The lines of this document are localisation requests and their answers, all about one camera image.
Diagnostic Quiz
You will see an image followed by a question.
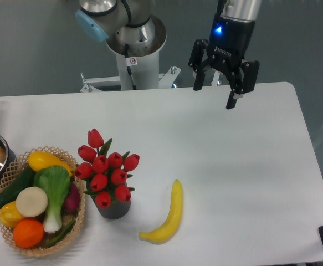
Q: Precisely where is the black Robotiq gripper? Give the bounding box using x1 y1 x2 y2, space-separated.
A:
188 13 260 110

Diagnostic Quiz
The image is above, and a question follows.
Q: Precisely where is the red tulip bouquet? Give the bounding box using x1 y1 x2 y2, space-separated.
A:
74 129 140 210

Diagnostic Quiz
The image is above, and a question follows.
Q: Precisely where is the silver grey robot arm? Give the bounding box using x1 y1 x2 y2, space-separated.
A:
75 1 261 109

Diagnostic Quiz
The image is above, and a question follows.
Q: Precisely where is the dark grey ribbed vase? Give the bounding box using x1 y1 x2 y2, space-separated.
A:
86 182 131 219

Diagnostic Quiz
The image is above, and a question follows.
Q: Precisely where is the yellow banana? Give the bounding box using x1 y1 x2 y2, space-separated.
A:
139 179 183 244

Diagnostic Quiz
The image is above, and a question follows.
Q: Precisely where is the green bok choy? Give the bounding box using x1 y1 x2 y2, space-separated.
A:
33 165 70 233

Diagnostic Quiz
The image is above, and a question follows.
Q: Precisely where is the purple sweet potato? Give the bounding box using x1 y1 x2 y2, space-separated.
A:
64 182 80 212

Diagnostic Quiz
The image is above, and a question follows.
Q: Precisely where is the yellow squash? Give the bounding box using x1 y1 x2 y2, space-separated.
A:
28 151 73 177

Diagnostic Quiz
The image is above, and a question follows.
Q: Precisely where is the woven wicker basket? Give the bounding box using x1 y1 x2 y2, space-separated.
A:
0 146 86 257

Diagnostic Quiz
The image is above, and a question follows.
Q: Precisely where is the dark green cucumber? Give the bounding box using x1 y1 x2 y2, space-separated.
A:
0 166 35 209

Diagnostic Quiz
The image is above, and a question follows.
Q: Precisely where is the white round radish slice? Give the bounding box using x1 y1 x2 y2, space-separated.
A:
16 187 48 218

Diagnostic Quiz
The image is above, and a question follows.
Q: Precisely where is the green chili pepper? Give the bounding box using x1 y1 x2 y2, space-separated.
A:
43 220 75 248

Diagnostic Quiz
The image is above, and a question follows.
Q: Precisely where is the orange fruit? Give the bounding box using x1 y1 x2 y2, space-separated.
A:
13 218 44 248

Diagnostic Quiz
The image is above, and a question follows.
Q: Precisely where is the yellow bell pepper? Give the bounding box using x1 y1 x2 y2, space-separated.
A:
0 201 25 228

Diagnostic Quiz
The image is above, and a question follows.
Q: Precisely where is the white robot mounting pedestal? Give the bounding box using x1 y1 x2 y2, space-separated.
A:
80 51 223 93

